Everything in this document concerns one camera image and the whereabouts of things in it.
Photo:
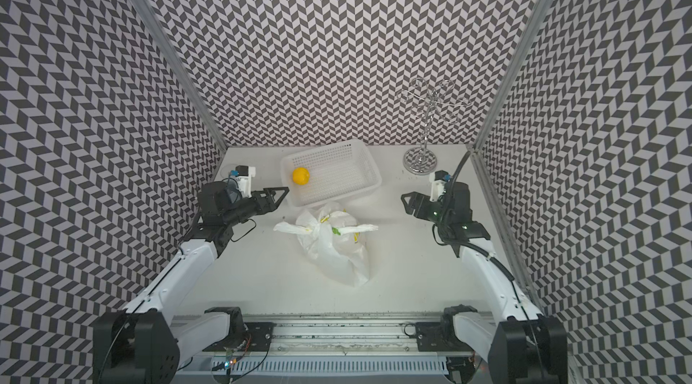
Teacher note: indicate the lemon print plastic bag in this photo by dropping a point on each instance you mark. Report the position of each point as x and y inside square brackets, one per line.
[334, 241]

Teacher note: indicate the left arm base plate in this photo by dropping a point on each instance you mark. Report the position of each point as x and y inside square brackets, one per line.
[252, 337]

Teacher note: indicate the aluminium front rail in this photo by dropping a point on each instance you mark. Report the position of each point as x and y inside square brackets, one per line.
[350, 336]

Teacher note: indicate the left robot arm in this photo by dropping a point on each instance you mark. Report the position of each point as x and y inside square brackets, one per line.
[137, 344]

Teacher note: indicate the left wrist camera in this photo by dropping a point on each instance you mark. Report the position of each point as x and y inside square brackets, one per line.
[243, 177]

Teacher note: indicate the yellow peach left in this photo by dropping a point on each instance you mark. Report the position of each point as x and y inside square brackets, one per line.
[301, 176]

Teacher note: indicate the white plastic basket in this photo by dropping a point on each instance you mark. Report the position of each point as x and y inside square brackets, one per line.
[338, 172]

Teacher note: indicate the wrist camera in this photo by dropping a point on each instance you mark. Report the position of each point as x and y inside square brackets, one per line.
[243, 177]
[438, 181]

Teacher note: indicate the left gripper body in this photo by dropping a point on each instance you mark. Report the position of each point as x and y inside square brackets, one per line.
[249, 207]

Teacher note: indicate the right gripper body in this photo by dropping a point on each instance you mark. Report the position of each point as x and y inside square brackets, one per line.
[436, 212]

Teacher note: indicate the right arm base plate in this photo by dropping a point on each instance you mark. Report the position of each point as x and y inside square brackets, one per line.
[430, 338]

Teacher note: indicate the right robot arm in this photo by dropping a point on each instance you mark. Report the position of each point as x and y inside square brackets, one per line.
[521, 344]

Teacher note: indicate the chrome wire cup stand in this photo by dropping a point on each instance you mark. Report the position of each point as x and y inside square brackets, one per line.
[433, 102]

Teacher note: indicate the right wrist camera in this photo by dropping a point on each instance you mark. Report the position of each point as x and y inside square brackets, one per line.
[438, 181]

